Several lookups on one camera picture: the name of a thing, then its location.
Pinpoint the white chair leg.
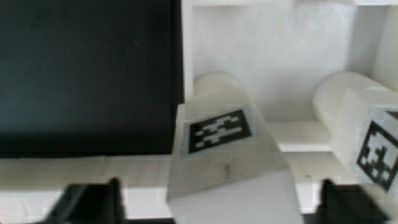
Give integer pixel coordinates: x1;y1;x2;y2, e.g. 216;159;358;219
167;73;303;224
312;72;398;198

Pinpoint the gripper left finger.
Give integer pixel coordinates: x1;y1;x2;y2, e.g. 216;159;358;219
42;178;126;224

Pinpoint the white chair seat part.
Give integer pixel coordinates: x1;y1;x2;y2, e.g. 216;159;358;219
181;0;398;152

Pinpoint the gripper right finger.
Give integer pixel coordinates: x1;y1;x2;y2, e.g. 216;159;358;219
314;179;392;224

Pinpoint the white front fence bar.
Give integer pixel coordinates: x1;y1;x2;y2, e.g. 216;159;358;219
0;152;357;224

